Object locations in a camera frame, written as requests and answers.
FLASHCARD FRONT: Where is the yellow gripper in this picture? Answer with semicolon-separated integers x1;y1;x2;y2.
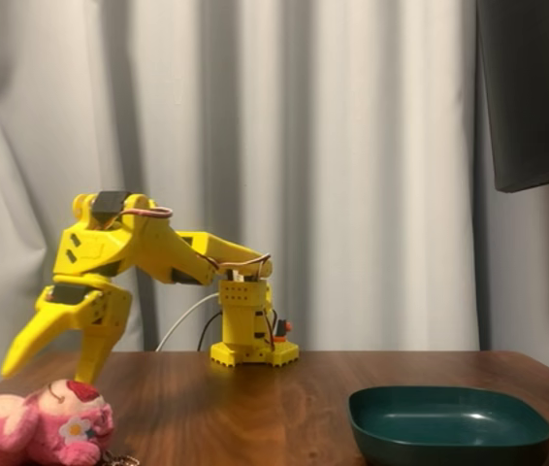
0;277;134;385

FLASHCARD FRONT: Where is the pink strawberry plush bear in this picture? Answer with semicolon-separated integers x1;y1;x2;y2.
0;378;141;466

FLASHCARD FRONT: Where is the dark green square bin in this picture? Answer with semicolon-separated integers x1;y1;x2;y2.
347;385;549;466

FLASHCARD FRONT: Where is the small black orange connector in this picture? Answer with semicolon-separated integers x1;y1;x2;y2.
274;316;295;345

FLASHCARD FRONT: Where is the grey white curtain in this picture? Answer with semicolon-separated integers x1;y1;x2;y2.
0;0;549;407

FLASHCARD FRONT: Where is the black hanging panel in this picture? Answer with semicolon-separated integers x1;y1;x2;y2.
475;0;549;194

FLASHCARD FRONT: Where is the white power cable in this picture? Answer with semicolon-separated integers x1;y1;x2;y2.
154;290;223;353

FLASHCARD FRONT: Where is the black power cable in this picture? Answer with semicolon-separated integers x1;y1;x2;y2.
196;310;225;353

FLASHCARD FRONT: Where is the red white servo wire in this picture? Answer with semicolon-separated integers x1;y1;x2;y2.
109;206;175;229
196;251;275;283

